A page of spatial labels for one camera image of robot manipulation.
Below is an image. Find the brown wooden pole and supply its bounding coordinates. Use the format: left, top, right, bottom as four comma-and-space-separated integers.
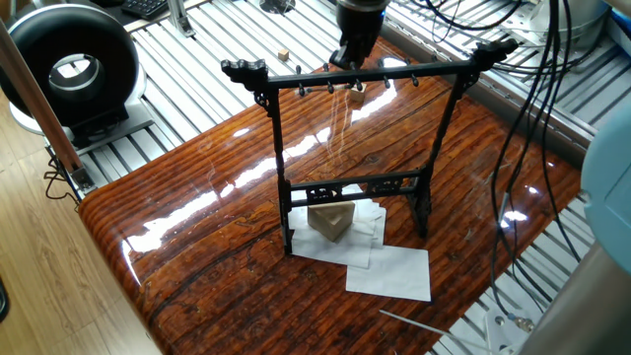
0, 18, 86, 184

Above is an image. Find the grey robot base column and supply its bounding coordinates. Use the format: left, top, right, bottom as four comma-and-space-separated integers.
537, 0, 617, 36

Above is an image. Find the black keyboard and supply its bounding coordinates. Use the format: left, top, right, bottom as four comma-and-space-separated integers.
122, 0, 177, 22

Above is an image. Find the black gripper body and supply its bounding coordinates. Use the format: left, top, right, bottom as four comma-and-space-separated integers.
333, 0, 386, 50

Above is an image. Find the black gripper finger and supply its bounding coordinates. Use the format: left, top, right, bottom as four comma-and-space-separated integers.
327, 43, 352, 72
347, 41, 378, 74

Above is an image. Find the black round duct fan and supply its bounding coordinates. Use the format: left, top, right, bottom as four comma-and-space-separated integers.
0, 4, 147, 140

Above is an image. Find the large wooden block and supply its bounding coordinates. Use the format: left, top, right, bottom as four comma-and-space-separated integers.
307, 199, 357, 244

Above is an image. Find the white paper sheet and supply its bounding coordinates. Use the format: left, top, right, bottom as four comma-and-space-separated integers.
285, 195, 368, 263
344, 244, 434, 303
323, 197, 388, 268

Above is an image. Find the small wooden cube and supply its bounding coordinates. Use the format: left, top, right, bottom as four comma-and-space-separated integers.
347, 85, 370, 107

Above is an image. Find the black metal pen rack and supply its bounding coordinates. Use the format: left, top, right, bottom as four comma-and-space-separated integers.
219, 35, 519, 259

